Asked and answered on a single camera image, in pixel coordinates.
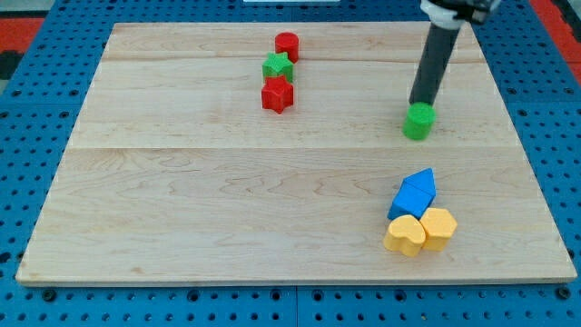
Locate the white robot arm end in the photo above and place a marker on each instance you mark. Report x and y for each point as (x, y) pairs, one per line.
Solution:
(452, 14)

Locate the red star block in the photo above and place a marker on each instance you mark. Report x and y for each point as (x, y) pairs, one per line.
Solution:
(277, 94)

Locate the wooden board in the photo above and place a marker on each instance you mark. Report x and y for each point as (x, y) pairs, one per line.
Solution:
(174, 174)

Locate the green star block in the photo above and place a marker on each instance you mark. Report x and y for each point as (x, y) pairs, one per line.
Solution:
(277, 64)

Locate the red cylinder block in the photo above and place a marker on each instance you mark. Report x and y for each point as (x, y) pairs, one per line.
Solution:
(289, 43)

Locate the blue cube block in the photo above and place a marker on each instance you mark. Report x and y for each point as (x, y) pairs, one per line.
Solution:
(411, 199)

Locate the blue triangle block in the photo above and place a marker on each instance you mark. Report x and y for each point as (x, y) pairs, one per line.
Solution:
(423, 180)

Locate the yellow heart block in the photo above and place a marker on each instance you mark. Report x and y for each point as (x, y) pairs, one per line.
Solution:
(405, 235)

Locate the green cylinder block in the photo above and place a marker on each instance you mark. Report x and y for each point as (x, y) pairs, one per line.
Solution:
(419, 120)

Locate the yellow hexagon block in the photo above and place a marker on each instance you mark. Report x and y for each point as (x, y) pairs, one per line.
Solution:
(439, 225)

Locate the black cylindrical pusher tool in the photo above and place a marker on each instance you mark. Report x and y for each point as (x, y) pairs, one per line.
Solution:
(433, 63)

